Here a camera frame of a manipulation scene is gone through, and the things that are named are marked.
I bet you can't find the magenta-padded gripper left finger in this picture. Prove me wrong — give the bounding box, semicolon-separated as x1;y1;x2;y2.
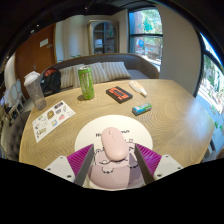
44;143;96;187

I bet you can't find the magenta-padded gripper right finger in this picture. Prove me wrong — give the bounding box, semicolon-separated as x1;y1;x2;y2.
134;143;184;185

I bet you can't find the pink computer mouse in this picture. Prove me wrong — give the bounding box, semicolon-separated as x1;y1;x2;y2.
100;126;129;162

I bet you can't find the white round mouse pad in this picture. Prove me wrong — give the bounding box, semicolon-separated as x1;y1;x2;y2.
74;114;154;191

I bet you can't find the white sticker sheet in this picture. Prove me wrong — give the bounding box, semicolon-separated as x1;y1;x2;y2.
31;100;77;144

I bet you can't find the small blue eraser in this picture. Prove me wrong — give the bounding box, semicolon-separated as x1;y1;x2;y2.
131;102;153;116

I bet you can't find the clear plastic shaker bottle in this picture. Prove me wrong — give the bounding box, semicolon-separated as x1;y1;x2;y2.
23;70;48;111

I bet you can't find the large curved window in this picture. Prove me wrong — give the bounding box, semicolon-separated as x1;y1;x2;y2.
196;33;224;154

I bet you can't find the small white tube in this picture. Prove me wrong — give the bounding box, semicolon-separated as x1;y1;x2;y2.
128;80;148;98

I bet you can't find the group of white chairs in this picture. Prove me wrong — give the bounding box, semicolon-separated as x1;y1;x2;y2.
3;79;26;114

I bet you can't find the black backpack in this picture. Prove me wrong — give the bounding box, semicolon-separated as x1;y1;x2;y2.
39;68;62;96

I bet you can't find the striped cushion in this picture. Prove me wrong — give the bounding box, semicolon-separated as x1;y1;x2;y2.
101;61;132;82
74;62;110;87
59;65;78;89

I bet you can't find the grey curved sofa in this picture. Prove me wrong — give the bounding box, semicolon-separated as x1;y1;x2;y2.
41;53;160;98

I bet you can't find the brown wooden door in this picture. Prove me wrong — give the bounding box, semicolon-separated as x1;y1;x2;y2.
13;23;57;91

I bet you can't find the white door sign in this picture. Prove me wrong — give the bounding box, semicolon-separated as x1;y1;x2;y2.
39;38;50;48

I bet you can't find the black-framed window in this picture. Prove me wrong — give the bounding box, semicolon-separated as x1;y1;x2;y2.
128;8;164;73

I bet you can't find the glass-door cabinet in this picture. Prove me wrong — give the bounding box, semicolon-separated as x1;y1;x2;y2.
87;19;120;56

